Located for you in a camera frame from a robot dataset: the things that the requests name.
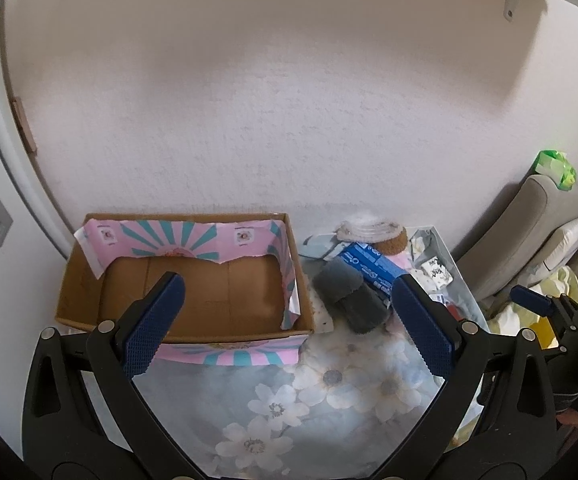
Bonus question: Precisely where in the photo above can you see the yellow and white blanket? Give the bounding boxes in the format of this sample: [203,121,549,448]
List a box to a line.
[484,265,578,351]

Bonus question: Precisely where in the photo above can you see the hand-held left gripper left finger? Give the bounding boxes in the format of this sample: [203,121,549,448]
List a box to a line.
[21,272,205,480]

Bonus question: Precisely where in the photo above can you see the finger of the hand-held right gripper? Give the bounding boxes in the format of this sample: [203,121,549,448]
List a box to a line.
[512,285,578,356]

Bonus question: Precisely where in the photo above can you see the green packet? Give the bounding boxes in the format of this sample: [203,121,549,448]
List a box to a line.
[534,149,577,192]

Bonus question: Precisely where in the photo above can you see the grey cushion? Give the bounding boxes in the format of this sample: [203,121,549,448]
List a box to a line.
[456,175,578,301]

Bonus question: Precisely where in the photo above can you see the cardboard box with pink print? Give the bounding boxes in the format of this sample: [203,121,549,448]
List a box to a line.
[55,212,316,367]

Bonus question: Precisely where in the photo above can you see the grey fuzzy sock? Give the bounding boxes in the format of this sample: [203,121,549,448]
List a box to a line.
[313,262,365,313]
[344,285,392,335]

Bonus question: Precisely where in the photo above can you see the blue packet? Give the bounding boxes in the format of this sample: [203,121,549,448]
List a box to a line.
[326,241,415,293]

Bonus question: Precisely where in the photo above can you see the brown and white fuzzy sock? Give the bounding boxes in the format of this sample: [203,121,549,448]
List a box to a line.
[336,212,409,258]

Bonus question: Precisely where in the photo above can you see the white pillow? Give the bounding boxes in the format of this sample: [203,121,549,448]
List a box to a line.
[519,217,578,281]

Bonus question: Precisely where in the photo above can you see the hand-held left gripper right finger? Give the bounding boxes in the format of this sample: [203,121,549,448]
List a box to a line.
[374,276,559,480]

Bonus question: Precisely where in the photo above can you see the white tray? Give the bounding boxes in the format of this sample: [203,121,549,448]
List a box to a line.
[301,225,490,341]

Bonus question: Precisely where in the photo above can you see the door hinge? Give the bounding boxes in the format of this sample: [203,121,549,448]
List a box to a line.
[11,99,37,153]

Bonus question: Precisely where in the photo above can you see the grey-green foil packet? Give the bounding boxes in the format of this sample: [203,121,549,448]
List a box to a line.
[409,230,440,261]

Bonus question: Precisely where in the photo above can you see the white printed small packet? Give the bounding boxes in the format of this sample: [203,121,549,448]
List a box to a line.
[416,255,452,291]

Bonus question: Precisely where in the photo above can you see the floral blanket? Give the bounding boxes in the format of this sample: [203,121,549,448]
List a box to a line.
[66,327,490,480]

